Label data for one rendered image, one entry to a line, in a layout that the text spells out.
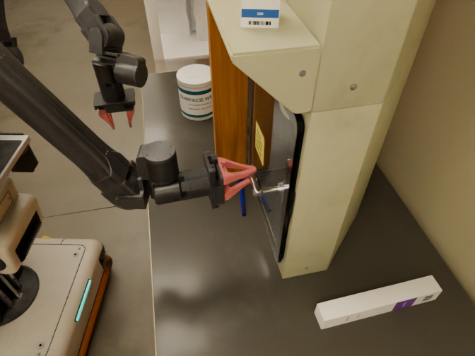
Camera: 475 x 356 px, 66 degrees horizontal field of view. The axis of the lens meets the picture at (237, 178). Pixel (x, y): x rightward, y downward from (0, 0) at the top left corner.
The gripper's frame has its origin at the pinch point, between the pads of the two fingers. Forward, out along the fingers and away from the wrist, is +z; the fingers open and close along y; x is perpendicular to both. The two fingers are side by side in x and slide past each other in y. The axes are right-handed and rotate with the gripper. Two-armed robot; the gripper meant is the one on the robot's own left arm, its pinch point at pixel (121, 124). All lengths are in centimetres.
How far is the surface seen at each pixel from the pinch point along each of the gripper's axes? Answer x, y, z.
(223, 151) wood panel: -9.5, 26.7, 6.5
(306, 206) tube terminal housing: -47, 35, -11
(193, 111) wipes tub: 18.4, 21.3, 11.6
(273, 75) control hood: -47, 27, -38
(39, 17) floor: 379, -117, 111
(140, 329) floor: -9, -15, 110
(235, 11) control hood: -34, 25, -42
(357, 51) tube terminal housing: -47, 38, -40
